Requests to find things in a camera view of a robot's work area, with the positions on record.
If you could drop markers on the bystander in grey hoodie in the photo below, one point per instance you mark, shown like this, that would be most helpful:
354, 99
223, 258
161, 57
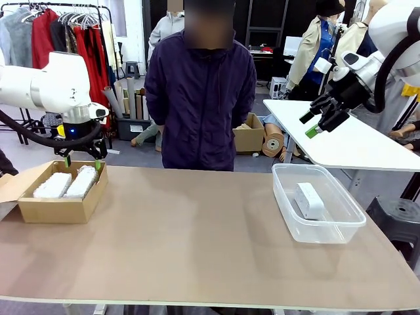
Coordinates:
164, 29

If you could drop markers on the dark grey storage bin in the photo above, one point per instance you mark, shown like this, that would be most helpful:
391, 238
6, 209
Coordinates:
128, 129

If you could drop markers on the yellow cloth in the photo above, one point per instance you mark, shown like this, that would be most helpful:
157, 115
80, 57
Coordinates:
60, 131

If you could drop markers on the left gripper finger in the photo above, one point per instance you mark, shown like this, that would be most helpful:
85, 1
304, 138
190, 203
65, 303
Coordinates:
97, 162
68, 160

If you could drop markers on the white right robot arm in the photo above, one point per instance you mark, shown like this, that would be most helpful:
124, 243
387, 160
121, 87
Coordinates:
393, 26

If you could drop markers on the bubble white clock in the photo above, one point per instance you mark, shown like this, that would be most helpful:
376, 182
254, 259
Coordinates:
50, 186
81, 183

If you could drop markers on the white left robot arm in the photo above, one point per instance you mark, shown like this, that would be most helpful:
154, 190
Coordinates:
49, 88

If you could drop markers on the grey cardboard tube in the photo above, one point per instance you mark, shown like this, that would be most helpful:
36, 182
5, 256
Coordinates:
131, 95

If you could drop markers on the brown paper spool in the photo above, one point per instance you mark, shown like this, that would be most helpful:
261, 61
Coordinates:
272, 144

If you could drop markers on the white unwrapped digital clock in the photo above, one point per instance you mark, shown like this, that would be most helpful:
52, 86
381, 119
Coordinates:
310, 200

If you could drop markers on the brown cardboard tube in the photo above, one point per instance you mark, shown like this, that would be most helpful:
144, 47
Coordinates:
140, 105

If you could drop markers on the black hanging garment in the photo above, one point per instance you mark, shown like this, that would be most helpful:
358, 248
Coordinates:
60, 36

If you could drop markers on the clear plastic container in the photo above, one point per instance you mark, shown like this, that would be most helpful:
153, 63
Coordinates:
323, 233

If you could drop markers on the cream cardboard tube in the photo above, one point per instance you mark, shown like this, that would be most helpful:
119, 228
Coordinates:
119, 95

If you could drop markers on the open brown cardboard box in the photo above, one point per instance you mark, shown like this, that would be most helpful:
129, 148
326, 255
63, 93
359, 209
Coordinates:
55, 210

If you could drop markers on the cream hanging garment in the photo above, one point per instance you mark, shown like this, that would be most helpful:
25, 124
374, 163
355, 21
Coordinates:
110, 42

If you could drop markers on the small red item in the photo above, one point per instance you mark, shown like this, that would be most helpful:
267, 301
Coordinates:
267, 49

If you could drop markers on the black white patterned fabric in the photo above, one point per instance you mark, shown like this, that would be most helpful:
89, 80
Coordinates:
50, 119

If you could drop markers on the grey fuzzy garment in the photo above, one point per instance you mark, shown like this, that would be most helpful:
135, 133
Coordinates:
16, 36

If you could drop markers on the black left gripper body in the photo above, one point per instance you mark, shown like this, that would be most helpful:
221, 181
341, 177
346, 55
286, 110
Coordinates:
73, 131

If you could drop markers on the black plastic stool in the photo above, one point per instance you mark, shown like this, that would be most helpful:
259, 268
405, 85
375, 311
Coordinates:
393, 216

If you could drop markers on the black tripod stand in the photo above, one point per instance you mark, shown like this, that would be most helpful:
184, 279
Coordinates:
338, 42

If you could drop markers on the loose mannequin limbs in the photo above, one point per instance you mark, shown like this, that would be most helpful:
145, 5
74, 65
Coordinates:
400, 133

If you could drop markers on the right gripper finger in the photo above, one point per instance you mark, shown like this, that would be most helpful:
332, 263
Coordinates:
308, 117
333, 121

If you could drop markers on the black desk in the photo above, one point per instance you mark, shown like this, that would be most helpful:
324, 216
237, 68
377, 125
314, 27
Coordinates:
265, 65

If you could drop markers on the white computer case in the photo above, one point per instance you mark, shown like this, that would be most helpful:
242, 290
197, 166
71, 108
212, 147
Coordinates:
279, 87

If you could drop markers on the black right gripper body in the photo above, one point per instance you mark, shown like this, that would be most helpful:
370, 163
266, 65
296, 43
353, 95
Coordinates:
348, 93

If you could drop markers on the short red dress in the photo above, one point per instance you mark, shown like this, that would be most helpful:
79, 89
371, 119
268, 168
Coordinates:
42, 36

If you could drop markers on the white side table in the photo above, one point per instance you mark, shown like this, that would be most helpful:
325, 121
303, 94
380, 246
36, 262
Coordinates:
361, 147

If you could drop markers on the long red dress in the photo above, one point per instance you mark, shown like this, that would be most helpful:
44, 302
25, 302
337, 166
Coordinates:
96, 72

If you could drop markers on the mannequin in beige trench coat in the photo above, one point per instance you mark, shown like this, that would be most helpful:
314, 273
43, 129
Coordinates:
305, 49

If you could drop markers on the small dark stool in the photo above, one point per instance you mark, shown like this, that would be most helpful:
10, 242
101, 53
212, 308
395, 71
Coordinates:
132, 69

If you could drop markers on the yellow fabric piece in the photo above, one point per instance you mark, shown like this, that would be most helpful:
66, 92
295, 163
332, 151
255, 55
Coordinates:
410, 89

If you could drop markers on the brown cardboard floor box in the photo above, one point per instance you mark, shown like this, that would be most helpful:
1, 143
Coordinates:
249, 138

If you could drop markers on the white monitor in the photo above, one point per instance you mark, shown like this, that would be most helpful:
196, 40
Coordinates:
292, 46

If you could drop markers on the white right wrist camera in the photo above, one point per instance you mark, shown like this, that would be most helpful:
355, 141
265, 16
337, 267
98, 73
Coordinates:
323, 65

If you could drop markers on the black hat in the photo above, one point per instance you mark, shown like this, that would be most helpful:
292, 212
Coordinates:
329, 7

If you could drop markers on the person in purple jacket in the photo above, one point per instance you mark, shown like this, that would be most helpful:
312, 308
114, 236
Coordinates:
200, 98

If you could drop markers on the grey paper roll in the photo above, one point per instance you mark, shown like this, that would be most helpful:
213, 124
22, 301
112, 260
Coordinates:
113, 103

